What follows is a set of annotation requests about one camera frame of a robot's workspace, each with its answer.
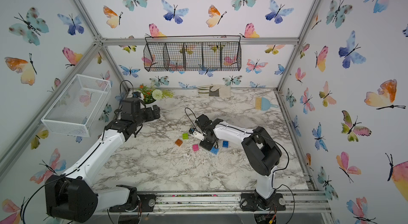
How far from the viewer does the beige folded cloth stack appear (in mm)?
1203

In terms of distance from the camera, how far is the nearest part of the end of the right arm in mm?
670

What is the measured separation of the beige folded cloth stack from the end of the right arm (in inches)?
17.1
